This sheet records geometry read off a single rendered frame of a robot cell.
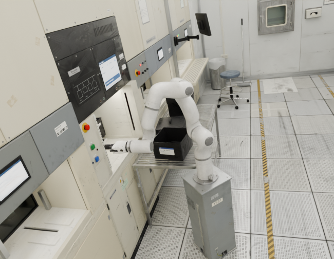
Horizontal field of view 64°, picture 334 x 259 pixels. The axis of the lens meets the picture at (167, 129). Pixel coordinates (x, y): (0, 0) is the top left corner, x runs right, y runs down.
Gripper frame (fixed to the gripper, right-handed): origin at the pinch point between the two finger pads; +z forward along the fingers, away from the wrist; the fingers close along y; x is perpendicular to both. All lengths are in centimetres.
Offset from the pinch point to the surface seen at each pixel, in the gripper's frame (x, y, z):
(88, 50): 59, 30, 12
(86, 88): 37.3, 14.1, 11.7
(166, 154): -38, 49, -21
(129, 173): -50, 35, 12
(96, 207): -38.4, -17.6, 11.8
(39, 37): 75, -11, 12
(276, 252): -120, 27, -108
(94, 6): 84, 53, 12
